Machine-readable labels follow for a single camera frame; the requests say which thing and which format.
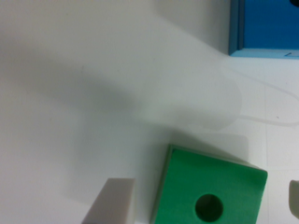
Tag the blue square block with hole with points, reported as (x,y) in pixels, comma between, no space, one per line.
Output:
(264,29)

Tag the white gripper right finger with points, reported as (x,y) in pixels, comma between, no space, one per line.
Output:
(294,198)

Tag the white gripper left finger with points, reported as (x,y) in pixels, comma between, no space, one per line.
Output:
(115,204)

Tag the green square block with hole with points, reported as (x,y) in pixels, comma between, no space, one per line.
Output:
(200,189)

